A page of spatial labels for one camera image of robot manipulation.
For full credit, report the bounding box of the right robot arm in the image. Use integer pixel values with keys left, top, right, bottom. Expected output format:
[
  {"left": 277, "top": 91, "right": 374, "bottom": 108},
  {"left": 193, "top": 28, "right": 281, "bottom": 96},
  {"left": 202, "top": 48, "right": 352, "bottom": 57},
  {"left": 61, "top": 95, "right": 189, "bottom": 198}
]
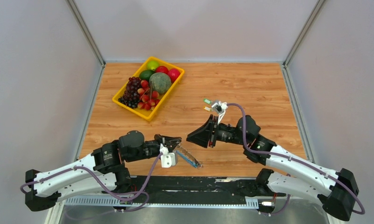
[{"left": 187, "top": 115, "right": 359, "bottom": 221}]

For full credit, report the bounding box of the dark grape bunch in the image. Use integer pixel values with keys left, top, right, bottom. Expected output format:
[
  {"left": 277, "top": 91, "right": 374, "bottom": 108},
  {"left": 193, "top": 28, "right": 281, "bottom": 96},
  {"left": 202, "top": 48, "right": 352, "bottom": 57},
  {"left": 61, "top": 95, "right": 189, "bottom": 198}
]
[{"left": 118, "top": 77, "right": 142, "bottom": 109}]

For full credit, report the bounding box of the dark green lime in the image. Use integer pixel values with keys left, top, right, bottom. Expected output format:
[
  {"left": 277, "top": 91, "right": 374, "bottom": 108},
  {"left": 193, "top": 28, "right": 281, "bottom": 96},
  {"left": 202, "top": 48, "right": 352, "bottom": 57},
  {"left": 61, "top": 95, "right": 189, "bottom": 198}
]
[{"left": 139, "top": 70, "right": 155, "bottom": 81}]

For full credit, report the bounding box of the green key tag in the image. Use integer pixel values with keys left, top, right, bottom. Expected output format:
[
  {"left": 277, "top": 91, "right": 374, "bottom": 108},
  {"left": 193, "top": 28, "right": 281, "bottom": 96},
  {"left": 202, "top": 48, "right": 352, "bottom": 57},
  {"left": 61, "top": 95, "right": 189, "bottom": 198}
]
[{"left": 203, "top": 98, "right": 212, "bottom": 105}]

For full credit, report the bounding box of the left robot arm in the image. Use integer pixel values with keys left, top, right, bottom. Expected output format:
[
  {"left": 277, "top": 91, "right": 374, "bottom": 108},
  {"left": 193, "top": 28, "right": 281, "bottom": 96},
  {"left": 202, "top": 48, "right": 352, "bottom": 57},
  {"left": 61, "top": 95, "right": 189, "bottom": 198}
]
[{"left": 20, "top": 130, "right": 182, "bottom": 211}]

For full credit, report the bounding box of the yellow plastic fruit tray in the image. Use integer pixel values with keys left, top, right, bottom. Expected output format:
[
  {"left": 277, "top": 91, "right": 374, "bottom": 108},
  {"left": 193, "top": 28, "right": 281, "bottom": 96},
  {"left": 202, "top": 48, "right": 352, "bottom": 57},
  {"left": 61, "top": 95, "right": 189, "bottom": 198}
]
[{"left": 112, "top": 56, "right": 185, "bottom": 121}]

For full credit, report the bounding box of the pink red fruit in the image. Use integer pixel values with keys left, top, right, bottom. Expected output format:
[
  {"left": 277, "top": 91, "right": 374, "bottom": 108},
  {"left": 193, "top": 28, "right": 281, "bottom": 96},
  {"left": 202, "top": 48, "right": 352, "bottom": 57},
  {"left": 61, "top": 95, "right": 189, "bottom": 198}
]
[{"left": 167, "top": 68, "right": 180, "bottom": 83}]

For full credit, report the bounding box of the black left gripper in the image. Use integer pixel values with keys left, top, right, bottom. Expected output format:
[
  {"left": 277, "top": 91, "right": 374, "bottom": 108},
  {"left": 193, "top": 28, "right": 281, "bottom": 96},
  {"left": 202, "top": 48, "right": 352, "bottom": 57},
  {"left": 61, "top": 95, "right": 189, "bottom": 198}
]
[{"left": 126, "top": 134, "right": 182, "bottom": 162}]

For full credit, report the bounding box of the red apple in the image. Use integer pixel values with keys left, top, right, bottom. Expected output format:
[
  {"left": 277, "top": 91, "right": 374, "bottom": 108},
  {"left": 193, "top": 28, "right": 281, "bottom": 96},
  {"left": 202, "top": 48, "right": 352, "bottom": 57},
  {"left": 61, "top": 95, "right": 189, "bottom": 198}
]
[{"left": 155, "top": 66, "right": 169, "bottom": 74}]

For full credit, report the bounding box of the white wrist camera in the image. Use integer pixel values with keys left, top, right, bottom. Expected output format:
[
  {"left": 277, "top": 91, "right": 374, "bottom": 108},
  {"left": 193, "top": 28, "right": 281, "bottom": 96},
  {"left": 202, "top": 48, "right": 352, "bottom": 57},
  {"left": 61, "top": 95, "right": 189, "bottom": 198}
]
[
  {"left": 211, "top": 100, "right": 228, "bottom": 124},
  {"left": 159, "top": 144, "right": 178, "bottom": 168}
]

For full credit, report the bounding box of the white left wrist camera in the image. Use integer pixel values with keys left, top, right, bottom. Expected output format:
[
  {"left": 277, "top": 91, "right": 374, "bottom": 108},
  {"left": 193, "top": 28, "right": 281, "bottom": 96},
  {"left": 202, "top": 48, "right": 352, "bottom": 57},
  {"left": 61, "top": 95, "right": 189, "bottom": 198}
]
[{"left": 159, "top": 144, "right": 178, "bottom": 168}]

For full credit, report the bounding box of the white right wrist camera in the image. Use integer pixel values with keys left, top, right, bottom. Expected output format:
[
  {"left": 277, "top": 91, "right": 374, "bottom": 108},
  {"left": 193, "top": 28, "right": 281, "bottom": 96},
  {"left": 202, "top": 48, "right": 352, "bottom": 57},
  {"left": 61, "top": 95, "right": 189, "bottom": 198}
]
[{"left": 211, "top": 100, "right": 228, "bottom": 124}]

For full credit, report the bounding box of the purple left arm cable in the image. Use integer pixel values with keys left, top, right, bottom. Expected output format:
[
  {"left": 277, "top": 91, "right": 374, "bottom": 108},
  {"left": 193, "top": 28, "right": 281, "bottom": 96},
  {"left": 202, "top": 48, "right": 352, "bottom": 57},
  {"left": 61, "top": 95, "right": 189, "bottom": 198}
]
[{"left": 20, "top": 151, "right": 163, "bottom": 214}]

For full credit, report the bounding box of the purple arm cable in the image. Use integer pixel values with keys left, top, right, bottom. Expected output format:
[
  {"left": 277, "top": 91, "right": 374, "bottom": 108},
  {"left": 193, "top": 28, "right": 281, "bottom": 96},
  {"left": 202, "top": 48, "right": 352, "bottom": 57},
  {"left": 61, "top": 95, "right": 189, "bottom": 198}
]
[
  {"left": 20, "top": 151, "right": 163, "bottom": 214},
  {"left": 226, "top": 103, "right": 366, "bottom": 216}
]

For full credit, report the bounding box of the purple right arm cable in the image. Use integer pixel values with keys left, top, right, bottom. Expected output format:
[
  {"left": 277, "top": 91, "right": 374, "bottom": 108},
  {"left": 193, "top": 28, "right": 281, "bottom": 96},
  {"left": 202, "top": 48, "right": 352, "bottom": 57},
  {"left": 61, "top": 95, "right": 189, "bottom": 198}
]
[{"left": 226, "top": 103, "right": 366, "bottom": 216}]

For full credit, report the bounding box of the keyring bunch with blue tag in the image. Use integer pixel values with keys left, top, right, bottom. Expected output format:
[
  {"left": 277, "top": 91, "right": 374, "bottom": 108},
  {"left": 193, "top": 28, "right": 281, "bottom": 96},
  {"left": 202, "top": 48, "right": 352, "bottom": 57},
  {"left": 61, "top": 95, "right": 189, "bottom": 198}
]
[{"left": 175, "top": 145, "right": 203, "bottom": 168}]

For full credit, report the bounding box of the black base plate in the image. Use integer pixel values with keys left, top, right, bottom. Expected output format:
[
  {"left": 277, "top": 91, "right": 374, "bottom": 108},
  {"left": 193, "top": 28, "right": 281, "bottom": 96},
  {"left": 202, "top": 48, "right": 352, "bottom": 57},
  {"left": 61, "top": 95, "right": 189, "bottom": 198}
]
[{"left": 133, "top": 176, "right": 274, "bottom": 205}]

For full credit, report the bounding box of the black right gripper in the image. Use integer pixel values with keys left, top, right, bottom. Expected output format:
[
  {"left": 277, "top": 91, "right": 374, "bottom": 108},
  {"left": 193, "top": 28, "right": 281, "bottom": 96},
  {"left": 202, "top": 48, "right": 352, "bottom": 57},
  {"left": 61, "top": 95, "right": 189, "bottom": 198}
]
[{"left": 186, "top": 115, "right": 248, "bottom": 148}]

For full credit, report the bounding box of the green cantaloupe melon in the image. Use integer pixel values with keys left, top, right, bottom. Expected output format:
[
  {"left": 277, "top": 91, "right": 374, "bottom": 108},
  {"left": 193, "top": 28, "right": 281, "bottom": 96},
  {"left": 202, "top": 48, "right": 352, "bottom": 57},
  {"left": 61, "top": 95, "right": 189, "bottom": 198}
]
[{"left": 149, "top": 72, "right": 172, "bottom": 95}]

